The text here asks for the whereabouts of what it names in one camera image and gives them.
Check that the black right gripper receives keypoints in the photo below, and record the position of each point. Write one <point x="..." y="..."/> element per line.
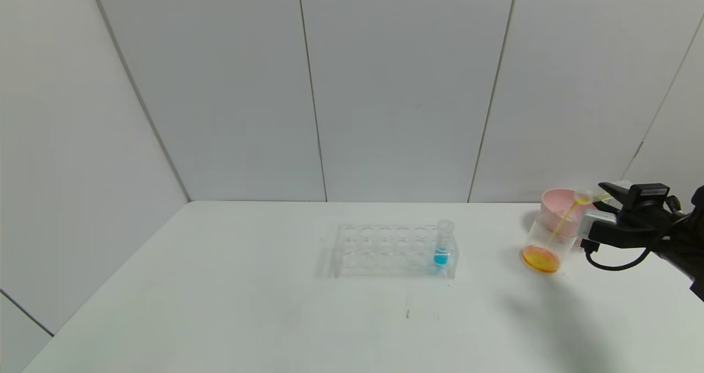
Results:
<point x="650" y="192"/>

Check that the test tube with yellow pigment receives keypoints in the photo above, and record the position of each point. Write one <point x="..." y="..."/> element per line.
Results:
<point x="586" y="197"/>

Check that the test tube with blue pigment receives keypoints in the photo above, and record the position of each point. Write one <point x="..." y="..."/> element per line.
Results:
<point x="440" y="259"/>

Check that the clear plastic test tube rack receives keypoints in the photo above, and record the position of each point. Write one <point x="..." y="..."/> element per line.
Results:
<point x="379" y="252"/>

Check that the pink bowl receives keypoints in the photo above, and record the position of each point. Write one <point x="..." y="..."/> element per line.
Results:
<point x="553" y="202"/>

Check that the clear plastic cup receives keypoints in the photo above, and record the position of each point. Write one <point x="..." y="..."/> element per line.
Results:
<point x="542" y="257"/>

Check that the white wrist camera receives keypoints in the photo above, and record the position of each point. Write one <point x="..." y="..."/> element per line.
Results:
<point x="594" y="218"/>

